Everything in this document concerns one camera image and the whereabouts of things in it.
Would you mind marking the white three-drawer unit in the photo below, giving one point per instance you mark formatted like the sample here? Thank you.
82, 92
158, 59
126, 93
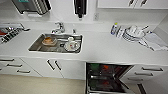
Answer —
15, 66

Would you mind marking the white mug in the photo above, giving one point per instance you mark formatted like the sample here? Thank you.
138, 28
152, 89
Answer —
71, 42

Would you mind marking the white wall outlet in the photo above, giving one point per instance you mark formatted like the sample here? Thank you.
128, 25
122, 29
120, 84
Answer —
96, 16

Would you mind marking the small white bottle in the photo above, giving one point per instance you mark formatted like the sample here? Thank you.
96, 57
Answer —
120, 31

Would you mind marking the white plate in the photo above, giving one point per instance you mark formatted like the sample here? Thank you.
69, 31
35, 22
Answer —
66, 48

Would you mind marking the black soap dispenser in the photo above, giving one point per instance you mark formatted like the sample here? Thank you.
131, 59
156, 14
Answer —
80, 7

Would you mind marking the small chrome sink knob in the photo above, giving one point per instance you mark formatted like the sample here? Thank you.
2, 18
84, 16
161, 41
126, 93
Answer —
74, 31

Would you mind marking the narrow white drawer unit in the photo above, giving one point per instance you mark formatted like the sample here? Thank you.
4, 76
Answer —
150, 74

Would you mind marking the white wall cabinet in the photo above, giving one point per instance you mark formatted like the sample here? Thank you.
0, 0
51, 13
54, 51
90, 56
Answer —
133, 3

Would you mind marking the stainless steel sink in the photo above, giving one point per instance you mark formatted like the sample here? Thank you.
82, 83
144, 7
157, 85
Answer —
33, 48

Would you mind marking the white two-door sink cabinet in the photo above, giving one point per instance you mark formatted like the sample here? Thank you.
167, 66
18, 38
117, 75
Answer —
63, 68

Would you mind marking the chrome faucet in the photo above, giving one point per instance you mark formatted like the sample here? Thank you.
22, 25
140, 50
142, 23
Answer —
58, 27

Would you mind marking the stack of plates and cutlery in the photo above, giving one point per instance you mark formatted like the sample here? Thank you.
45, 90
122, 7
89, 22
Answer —
133, 33

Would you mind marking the steel paper towel dispenser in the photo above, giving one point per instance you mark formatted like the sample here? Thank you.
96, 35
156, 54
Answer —
31, 6

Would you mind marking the blue dish soap bottle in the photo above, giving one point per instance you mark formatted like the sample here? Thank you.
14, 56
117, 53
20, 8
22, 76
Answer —
114, 28

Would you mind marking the stainless steel dishwasher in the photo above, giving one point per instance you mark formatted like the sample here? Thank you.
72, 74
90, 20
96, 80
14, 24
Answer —
110, 85

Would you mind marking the orange food container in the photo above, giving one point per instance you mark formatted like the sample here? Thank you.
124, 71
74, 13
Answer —
48, 41

